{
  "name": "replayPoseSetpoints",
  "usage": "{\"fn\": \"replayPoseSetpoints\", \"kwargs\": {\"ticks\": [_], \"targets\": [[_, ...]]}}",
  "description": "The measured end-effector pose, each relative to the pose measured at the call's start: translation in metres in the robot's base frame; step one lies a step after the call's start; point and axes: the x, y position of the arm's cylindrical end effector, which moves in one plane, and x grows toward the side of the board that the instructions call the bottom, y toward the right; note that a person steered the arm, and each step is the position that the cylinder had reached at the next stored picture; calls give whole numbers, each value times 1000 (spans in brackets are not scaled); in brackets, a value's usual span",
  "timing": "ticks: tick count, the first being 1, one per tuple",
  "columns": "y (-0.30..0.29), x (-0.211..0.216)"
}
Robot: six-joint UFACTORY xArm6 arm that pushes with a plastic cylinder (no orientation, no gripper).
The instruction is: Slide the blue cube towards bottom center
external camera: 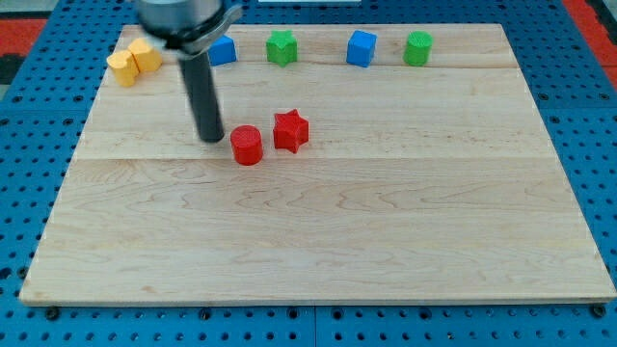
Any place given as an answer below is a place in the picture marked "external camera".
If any red star block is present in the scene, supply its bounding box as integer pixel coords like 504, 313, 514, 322
273, 109, 309, 153

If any green cylinder block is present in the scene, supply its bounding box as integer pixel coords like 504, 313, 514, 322
403, 31, 433, 67

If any yellow hexagon block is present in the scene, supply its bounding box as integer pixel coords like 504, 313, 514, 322
128, 38, 163, 72

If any blue cube block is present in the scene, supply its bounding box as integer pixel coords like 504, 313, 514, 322
346, 30, 377, 67

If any yellow heart block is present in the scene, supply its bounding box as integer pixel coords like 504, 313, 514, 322
106, 50, 139, 87

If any light wooden board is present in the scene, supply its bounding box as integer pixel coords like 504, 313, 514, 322
20, 24, 616, 307

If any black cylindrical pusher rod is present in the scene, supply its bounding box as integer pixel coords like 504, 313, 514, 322
178, 53, 225, 143

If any red cylinder block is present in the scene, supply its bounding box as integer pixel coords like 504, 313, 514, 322
230, 125, 263, 166

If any blue block behind rod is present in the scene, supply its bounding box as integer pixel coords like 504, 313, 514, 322
207, 36, 237, 67

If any green star block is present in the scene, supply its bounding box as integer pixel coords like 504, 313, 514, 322
266, 30, 298, 67

